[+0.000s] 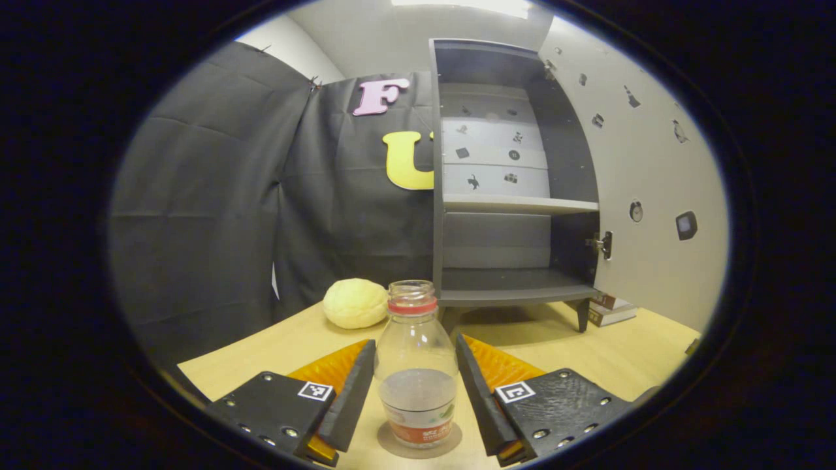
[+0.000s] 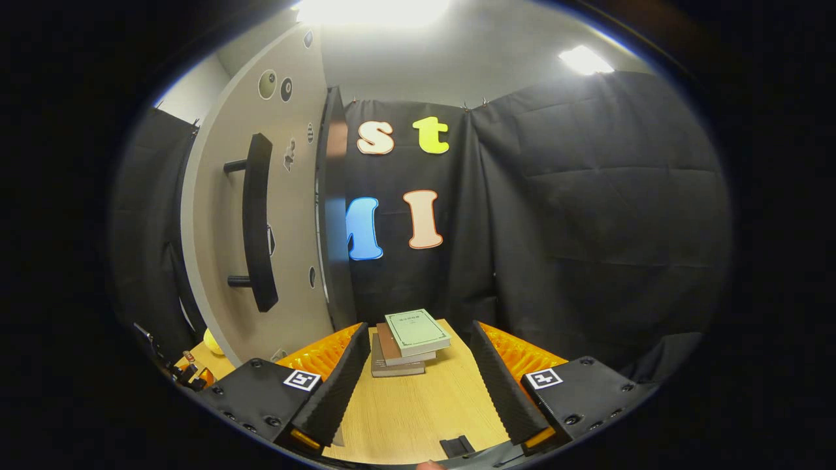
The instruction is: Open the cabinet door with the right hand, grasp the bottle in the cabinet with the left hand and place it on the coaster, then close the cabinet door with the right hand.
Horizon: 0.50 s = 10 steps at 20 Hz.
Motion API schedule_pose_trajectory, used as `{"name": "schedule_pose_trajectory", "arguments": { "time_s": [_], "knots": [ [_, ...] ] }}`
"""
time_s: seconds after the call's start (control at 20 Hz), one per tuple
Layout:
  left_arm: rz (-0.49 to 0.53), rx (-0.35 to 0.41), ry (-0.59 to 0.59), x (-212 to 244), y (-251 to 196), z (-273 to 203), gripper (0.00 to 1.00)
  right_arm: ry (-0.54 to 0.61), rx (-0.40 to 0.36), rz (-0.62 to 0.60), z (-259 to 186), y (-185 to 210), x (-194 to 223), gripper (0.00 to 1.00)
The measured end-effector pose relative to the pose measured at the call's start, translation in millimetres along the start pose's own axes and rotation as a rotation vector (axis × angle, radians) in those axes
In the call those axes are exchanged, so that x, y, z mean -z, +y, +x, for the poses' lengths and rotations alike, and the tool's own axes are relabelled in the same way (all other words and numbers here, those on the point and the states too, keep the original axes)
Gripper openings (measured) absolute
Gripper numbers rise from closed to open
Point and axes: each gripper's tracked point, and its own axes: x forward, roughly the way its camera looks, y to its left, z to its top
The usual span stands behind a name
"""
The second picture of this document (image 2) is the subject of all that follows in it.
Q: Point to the brown cover book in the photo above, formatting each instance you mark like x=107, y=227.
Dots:
x=386, y=346

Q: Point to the dark grey book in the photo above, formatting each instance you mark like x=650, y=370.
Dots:
x=392, y=371

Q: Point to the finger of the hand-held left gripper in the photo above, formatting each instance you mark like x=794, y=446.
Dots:
x=196, y=378

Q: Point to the black backdrop cloth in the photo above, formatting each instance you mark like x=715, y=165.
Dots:
x=588, y=228

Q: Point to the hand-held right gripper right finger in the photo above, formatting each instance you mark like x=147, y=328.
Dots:
x=499, y=391

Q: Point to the green cover book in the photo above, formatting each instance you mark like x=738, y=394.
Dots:
x=415, y=329

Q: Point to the ceiling light panel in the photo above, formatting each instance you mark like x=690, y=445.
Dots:
x=372, y=12
x=586, y=60

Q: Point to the clear plastic bottle red label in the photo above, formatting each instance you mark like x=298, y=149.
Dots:
x=189, y=358

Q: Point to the white cabinet door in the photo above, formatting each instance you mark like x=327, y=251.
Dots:
x=212, y=261

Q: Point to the pale yellow oval object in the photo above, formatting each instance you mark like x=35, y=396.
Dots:
x=213, y=342

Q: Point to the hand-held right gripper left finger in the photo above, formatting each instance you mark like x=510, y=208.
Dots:
x=343, y=391

